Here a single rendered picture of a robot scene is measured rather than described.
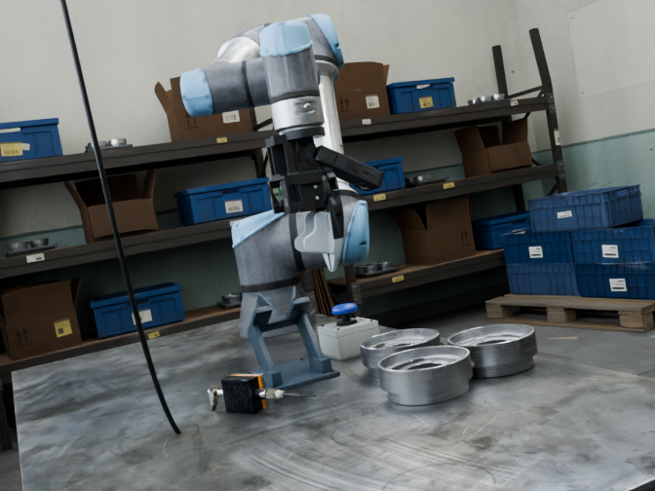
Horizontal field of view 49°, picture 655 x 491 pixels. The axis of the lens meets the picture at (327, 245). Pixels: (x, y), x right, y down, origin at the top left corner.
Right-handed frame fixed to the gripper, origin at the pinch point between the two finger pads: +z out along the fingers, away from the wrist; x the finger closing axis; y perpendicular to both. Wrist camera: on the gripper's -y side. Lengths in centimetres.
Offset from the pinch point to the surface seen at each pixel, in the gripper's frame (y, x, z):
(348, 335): 1.5, 3.4, 10.6
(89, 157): -1, -319, -52
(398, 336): -2.4, 11.5, 10.7
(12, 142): 36, -329, -66
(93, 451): 39.3, 13.9, 13.9
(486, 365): -3.7, 29.8, 12.3
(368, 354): 5.0, 17.0, 10.6
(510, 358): -6.0, 31.2, 11.8
